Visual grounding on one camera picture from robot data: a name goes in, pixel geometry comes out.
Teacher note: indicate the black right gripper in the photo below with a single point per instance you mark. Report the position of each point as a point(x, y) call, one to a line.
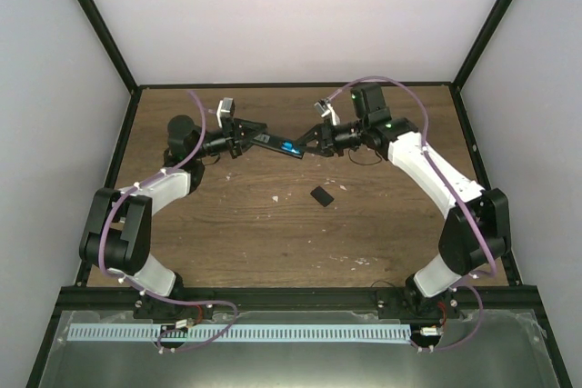
point(326, 146)

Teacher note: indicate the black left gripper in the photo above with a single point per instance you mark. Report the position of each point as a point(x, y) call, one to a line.
point(236, 130)

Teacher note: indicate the black remote control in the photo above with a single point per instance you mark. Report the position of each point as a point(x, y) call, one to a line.
point(273, 143)

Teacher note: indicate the black battery cover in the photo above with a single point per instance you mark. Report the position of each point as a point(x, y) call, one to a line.
point(322, 196)

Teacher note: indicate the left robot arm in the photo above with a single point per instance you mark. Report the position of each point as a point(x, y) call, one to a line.
point(118, 229)

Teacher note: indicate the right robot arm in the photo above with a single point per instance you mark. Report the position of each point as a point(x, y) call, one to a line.
point(476, 231)

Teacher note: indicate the metal front plate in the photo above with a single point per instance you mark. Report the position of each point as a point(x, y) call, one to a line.
point(499, 348)

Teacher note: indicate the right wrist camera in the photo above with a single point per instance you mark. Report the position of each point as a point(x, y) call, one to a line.
point(326, 111)

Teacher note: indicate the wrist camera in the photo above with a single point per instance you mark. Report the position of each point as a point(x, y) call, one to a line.
point(326, 111)
point(225, 111)

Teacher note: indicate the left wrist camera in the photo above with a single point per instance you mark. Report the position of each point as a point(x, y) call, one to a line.
point(225, 111)

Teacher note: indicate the light blue slotted cable duct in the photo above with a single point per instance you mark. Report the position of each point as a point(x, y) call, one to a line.
point(242, 333)

